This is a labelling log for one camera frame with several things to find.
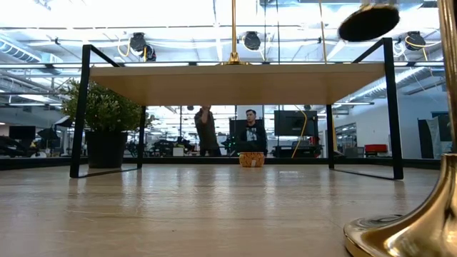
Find black wall screen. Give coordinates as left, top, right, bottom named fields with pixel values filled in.
left=273, top=109, right=319, bottom=137

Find yellow hanging hose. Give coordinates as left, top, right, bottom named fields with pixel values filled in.
left=291, top=106, right=308, bottom=158

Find wooden riser shelf black legs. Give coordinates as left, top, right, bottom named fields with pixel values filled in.
left=69, top=37, right=404, bottom=181

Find red seat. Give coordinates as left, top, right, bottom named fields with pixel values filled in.
left=363, top=143, right=389, bottom=155

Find tall brass candlestick holder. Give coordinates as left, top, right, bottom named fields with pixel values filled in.
left=218, top=0, right=251, bottom=66

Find person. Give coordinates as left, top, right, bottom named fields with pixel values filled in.
left=235, top=109, right=268, bottom=154
left=194, top=104, right=222, bottom=157

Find short brass candlestick holder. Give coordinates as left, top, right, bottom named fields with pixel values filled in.
left=343, top=0, right=457, bottom=257

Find black ceiling cable reel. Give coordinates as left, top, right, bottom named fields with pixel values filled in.
left=128, top=31, right=157, bottom=62
left=242, top=30, right=262, bottom=51
left=405, top=30, right=428, bottom=51

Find medium brass candlestick holder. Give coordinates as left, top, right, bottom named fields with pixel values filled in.
left=337, top=0, right=401, bottom=43

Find green potted plant black pot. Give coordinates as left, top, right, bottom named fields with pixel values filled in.
left=61, top=77, right=146, bottom=169

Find black computer monitor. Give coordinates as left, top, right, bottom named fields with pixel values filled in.
left=9, top=125, right=36, bottom=141

